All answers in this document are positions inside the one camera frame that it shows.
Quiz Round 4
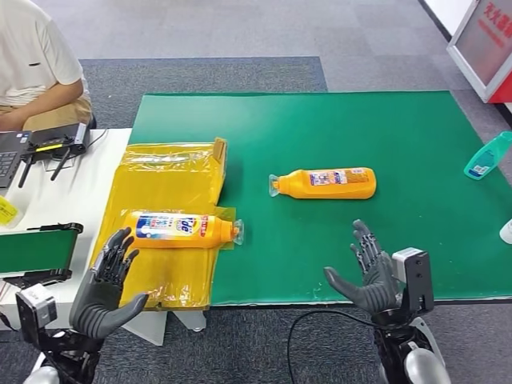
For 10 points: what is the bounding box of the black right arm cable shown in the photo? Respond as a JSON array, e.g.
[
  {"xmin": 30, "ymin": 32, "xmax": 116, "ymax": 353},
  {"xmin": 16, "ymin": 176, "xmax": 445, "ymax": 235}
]
[{"xmin": 286, "ymin": 309, "xmax": 377, "ymax": 384}]

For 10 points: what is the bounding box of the black router with antennas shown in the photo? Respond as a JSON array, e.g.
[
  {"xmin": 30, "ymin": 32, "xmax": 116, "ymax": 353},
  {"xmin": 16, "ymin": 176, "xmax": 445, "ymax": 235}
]
[{"xmin": 17, "ymin": 123, "xmax": 89, "ymax": 190}]

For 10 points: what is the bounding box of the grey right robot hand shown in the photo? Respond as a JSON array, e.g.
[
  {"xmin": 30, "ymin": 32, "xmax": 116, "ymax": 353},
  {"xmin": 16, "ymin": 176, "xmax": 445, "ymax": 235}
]
[{"xmin": 323, "ymin": 219, "xmax": 403, "ymax": 319}]

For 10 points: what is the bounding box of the person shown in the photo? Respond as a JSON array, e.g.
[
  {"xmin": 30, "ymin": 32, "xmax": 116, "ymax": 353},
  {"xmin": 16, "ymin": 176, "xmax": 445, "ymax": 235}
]
[{"xmin": 0, "ymin": 0, "xmax": 94, "ymax": 134}]

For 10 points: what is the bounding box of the green table mat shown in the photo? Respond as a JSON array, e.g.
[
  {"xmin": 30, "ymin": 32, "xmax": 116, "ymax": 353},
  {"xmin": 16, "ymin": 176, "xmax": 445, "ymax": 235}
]
[{"xmin": 128, "ymin": 90, "xmax": 512, "ymax": 310}]

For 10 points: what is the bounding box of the yellow sticker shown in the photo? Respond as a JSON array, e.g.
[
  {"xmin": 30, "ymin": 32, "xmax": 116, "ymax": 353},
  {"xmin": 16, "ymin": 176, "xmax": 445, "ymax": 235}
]
[{"xmin": 0, "ymin": 196, "xmax": 20, "ymax": 229}]

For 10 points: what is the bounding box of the red and white sign board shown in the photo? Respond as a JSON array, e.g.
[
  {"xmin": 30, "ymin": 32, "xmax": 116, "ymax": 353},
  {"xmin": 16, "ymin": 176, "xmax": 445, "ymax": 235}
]
[{"xmin": 446, "ymin": 0, "xmax": 512, "ymax": 104}]

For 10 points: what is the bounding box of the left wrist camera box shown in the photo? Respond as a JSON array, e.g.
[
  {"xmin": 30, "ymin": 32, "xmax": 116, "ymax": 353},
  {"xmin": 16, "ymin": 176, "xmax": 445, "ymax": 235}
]
[{"xmin": 15, "ymin": 283, "xmax": 59, "ymax": 346}]

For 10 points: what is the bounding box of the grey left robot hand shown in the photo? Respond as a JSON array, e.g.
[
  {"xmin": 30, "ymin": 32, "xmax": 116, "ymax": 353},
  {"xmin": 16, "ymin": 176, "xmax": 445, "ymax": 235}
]
[{"xmin": 68, "ymin": 226, "xmax": 150, "ymax": 342}]

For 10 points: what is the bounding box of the small green belt conveyor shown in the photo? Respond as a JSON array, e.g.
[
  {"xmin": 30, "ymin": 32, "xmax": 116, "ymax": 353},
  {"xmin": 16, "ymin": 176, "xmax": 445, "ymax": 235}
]
[{"xmin": 0, "ymin": 222, "xmax": 85, "ymax": 291}]

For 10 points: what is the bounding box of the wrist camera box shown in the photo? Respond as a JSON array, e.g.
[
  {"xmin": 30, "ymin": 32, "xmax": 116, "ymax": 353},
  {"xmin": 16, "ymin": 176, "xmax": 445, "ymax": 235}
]
[
  {"xmin": 15, "ymin": 283, "xmax": 59, "ymax": 346},
  {"xmin": 390, "ymin": 246, "xmax": 435, "ymax": 314}
]

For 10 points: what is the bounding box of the yellow film wrapped box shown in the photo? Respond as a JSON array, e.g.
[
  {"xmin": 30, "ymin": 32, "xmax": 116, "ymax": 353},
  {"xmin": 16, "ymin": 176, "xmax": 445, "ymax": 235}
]
[{"xmin": 89, "ymin": 138, "xmax": 236, "ymax": 312}]

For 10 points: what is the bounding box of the orange detergent bottle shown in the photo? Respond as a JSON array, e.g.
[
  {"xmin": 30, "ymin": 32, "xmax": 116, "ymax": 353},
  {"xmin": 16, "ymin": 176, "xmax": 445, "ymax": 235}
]
[
  {"xmin": 122, "ymin": 210, "xmax": 245, "ymax": 250},
  {"xmin": 267, "ymin": 167, "xmax": 378, "ymax": 202}
]

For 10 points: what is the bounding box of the teal plastic bottle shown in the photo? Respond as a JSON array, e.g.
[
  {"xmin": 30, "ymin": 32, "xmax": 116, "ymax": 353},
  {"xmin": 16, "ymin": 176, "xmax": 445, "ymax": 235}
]
[{"xmin": 463, "ymin": 131, "xmax": 512, "ymax": 182}]

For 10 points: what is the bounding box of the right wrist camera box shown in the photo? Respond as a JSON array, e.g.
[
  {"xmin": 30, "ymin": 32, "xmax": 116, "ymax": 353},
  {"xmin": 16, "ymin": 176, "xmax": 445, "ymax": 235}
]
[{"xmin": 390, "ymin": 246, "xmax": 435, "ymax": 314}]

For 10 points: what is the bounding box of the black laptop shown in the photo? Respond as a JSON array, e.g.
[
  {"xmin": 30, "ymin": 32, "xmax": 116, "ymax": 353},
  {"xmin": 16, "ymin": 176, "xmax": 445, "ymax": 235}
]
[{"xmin": 0, "ymin": 131, "xmax": 32, "ymax": 190}]

